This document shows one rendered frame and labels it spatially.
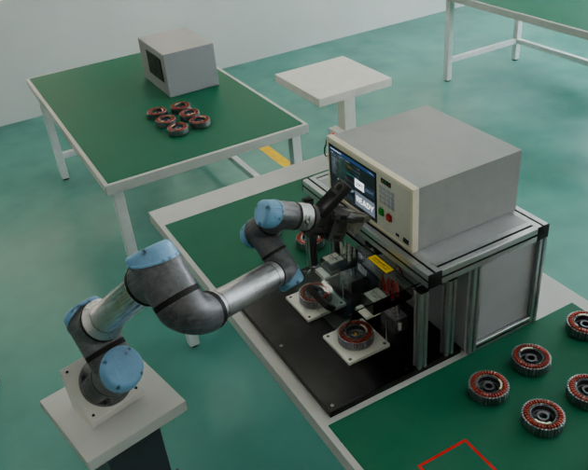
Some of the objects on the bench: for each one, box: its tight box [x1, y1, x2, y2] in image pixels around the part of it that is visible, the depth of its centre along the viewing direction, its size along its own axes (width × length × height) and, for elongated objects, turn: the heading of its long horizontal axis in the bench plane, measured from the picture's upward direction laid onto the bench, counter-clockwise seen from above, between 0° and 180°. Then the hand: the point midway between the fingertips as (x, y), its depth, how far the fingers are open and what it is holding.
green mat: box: [329, 303, 588, 470], centre depth 187 cm, size 94×61×1 cm, turn 127°
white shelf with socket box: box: [275, 56, 392, 157], centre depth 304 cm, size 35×37×46 cm
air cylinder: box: [381, 306, 408, 334], centre depth 220 cm, size 5×8×6 cm
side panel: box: [462, 237, 548, 355], centre depth 208 cm, size 28×3×32 cm, turn 127°
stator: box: [566, 374, 588, 410], centre depth 192 cm, size 11×11×4 cm
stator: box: [511, 343, 552, 377], centre depth 204 cm, size 11×11×4 cm
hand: (367, 215), depth 199 cm, fingers closed
